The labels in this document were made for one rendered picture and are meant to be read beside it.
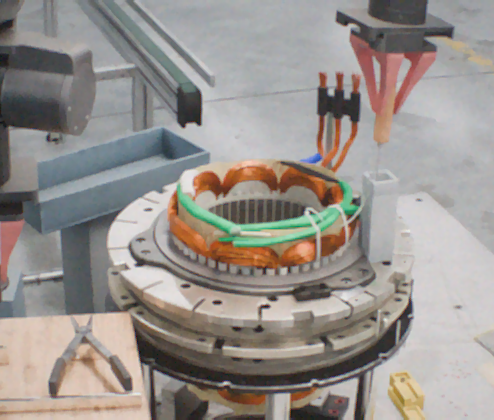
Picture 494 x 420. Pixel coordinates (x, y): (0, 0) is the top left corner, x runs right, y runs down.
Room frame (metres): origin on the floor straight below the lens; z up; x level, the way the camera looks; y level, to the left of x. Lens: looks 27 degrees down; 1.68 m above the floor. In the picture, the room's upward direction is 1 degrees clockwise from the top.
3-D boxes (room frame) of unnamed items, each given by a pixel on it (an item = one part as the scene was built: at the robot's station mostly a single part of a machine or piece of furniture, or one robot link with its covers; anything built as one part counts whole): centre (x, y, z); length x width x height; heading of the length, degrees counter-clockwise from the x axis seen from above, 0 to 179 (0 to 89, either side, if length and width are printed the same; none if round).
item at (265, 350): (0.96, -0.02, 1.06); 0.09 x 0.04 x 0.01; 106
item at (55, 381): (0.85, 0.17, 1.09); 0.04 x 0.01 x 0.02; 175
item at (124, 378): (0.86, 0.11, 1.09); 0.04 x 0.01 x 0.02; 25
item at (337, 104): (1.20, -0.09, 1.21); 0.04 x 0.04 x 0.03; 16
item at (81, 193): (1.36, 0.18, 0.92); 0.25 x 0.11 x 0.28; 128
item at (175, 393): (1.17, 0.09, 0.85); 0.06 x 0.04 x 0.05; 152
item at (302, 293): (0.99, -0.06, 1.10); 0.03 x 0.01 x 0.01; 106
